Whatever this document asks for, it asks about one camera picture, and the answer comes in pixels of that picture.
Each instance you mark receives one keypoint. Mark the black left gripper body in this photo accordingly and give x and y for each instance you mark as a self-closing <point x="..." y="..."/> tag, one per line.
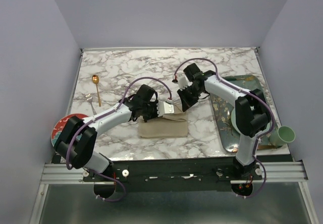
<point x="150" y="110"/>

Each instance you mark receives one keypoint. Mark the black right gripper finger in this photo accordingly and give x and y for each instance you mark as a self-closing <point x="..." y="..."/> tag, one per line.
<point x="184" y="97"/>
<point x="190" y="100"/>

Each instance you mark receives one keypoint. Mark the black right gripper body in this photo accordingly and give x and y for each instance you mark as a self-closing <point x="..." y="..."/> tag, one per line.
<point x="198" y="92"/>

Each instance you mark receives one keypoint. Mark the beige linen napkin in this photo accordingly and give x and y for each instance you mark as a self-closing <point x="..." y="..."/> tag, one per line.
<point x="168" y="126"/>

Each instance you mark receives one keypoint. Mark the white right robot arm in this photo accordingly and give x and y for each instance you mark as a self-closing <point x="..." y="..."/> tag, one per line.
<point x="253" y="116"/>

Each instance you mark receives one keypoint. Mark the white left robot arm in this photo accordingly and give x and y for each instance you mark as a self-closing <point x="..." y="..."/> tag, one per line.
<point x="74" y="136"/>

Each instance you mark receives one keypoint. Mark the floral teal serving tray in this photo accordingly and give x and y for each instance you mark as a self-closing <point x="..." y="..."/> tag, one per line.
<point x="222" y="110"/>

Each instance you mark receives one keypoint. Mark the mint green plate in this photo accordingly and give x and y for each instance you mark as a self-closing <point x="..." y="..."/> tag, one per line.
<point x="233" y="121"/>

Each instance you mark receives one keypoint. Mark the gold spoon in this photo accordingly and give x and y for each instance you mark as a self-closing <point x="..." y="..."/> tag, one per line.
<point x="95" y="80"/>

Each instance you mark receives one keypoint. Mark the silver fork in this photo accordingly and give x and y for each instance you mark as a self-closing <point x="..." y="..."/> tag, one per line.
<point x="89" y="99"/>

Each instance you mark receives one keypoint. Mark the red and blue round plate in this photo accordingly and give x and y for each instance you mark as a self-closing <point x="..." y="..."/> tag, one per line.
<point x="60" y="125"/>

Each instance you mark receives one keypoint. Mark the mint green cup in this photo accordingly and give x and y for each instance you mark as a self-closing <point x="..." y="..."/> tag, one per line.
<point x="282" y="136"/>

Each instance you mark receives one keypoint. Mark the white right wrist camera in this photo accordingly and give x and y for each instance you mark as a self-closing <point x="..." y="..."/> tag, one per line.
<point x="183" y="83"/>

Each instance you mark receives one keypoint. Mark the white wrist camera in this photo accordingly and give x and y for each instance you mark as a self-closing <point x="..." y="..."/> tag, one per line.
<point x="183" y="83"/>
<point x="164" y="108"/>

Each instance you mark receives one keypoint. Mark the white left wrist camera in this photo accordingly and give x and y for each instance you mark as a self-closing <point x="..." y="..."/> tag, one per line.
<point x="164" y="108"/>

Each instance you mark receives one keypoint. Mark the black mounting base plate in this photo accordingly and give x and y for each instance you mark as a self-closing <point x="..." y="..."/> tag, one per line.
<point x="176" y="175"/>

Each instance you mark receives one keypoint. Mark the aluminium frame rail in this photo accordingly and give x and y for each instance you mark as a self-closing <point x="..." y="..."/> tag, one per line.
<point x="275" y="172"/>

